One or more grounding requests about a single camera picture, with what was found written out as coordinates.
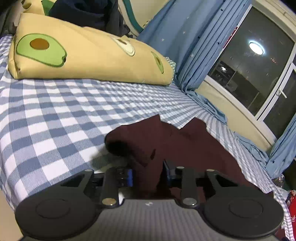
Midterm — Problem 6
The red fabric tote bag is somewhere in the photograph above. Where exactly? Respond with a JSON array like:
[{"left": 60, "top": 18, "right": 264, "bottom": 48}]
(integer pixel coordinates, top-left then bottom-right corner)
[{"left": 286, "top": 190, "right": 296, "bottom": 239}]

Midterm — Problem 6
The left blue star curtain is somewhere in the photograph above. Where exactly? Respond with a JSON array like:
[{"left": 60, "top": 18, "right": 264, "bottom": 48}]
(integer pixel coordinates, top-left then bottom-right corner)
[{"left": 137, "top": 0, "right": 251, "bottom": 124}]

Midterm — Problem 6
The dark navy clothing behind pillow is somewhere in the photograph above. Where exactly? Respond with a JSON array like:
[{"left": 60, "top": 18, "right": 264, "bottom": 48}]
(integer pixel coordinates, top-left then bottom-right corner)
[{"left": 49, "top": 0, "right": 130, "bottom": 37}]

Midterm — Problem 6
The green checked small pillow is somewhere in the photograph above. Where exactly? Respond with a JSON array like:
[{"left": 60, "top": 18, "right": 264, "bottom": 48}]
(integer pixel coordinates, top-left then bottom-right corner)
[{"left": 165, "top": 57, "right": 176, "bottom": 75}]

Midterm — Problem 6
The white framed window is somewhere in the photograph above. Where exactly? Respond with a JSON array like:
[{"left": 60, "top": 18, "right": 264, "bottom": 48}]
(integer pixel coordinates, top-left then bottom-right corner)
[{"left": 208, "top": 1, "right": 295, "bottom": 141}]

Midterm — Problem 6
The dark maroon garment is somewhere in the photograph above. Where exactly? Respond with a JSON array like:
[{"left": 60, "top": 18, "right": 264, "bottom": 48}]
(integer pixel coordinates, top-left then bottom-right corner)
[{"left": 105, "top": 115, "right": 284, "bottom": 240}]

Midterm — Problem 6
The blue white checked bedsheet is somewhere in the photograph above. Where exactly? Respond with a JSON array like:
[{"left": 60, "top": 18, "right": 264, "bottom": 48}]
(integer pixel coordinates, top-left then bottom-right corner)
[{"left": 1, "top": 35, "right": 293, "bottom": 240}]

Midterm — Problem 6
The blue star curtain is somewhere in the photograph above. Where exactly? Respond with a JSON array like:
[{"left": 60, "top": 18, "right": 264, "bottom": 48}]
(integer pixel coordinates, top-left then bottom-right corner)
[
  {"left": 137, "top": 0, "right": 251, "bottom": 124},
  {"left": 234, "top": 116, "right": 296, "bottom": 179}
]

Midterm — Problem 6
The right blue star curtain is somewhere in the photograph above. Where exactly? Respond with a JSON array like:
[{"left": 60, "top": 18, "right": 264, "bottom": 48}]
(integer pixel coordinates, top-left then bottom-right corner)
[{"left": 234, "top": 116, "right": 296, "bottom": 179}]

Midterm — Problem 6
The yellow avocado print pillow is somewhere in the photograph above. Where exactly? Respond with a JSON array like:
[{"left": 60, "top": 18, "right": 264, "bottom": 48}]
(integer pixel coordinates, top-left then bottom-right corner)
[{"left": 8, "top": 13, "right": 174, "bottom": 85}]

